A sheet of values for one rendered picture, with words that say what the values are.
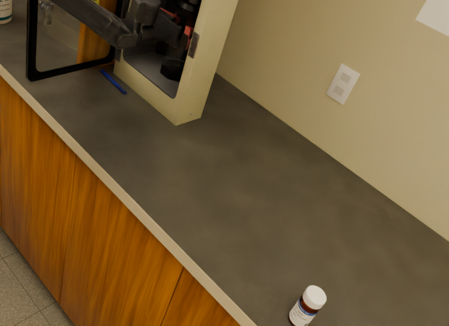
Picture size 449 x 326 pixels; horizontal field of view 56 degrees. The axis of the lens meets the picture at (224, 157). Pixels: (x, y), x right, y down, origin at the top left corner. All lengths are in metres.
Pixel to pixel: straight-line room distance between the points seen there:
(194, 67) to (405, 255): 0.77
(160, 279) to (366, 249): 0.54
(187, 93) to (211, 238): 0.45
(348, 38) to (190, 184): 0.67
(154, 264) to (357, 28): 0.90
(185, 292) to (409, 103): 0.82
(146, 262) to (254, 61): 0.83
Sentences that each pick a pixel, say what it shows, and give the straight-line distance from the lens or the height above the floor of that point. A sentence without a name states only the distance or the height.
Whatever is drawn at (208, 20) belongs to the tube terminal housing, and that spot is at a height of 1.28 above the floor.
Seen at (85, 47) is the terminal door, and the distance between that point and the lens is 1.32.
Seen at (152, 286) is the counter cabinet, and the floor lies 0.69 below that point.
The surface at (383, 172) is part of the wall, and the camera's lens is 1.43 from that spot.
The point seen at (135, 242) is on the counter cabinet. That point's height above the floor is 0.78.
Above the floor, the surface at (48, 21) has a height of 1.17.
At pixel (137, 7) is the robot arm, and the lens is 1.15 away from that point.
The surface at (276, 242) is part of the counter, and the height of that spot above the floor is 0.94.
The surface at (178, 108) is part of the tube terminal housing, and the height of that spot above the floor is 1.00.
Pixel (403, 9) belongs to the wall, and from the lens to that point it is 1.32.
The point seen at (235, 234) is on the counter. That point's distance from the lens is 1.01.
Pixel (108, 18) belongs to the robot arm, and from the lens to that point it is 1.11.
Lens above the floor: 1.65
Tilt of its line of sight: 36 degrees down
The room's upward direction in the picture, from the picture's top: 21 degrees clockwise
